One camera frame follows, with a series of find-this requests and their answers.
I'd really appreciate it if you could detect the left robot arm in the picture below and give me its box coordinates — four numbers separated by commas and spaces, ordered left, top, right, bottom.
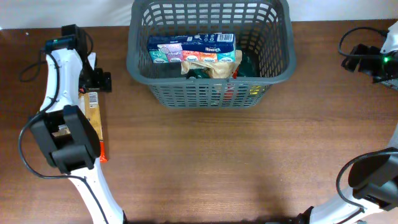
23, 24, 127, 223

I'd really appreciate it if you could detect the green snack bag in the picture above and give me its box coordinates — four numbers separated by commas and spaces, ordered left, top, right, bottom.
185, 51, 258, 78

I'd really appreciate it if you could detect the beige paper bag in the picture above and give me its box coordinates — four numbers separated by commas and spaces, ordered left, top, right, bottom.
181, 50, 243, 79

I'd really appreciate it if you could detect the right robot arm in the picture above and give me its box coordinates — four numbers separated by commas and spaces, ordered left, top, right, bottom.
288, 24, 397, 224

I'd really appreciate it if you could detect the blue tissue multipack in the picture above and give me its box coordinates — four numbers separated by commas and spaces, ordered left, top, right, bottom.
147, 33, 236, 63

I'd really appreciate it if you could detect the grey plastic basket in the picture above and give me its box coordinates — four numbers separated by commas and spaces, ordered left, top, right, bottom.
126, 0, 296, 108

